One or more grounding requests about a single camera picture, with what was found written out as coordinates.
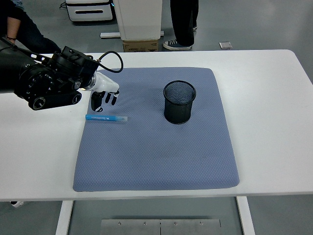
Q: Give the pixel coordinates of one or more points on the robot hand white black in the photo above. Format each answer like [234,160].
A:
[106,84]

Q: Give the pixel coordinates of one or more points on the blue marker with clear cap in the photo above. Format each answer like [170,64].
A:
[105,118]

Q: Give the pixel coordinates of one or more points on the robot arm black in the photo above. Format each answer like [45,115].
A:
[14,73]

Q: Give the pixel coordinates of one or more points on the black mesh pen holder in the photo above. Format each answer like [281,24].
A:
[179,112]

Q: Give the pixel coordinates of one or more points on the white floor bar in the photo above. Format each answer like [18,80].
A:
[110,35]

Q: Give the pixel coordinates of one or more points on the brown cardboard box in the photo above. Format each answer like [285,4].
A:
[140,46]

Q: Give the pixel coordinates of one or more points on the white machine with dark slot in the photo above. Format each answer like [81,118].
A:
[90,17]

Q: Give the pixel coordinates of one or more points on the blue textured mat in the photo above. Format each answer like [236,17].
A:
[146,151]

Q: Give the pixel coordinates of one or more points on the person in dark clothing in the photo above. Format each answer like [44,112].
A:
[29,36]

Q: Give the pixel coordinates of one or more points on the person with blue sneakers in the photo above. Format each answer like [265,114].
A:
[183,22]

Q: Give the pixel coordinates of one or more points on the small metal floor plate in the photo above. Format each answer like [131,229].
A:
[225,45]

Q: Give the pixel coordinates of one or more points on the white table leg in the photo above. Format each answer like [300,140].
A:
[245,218]
[64,218]

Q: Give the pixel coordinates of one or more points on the grey metal plate with screws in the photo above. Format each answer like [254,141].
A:
[132,227]

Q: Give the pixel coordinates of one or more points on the small white object under table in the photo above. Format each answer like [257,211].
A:
[16,203]

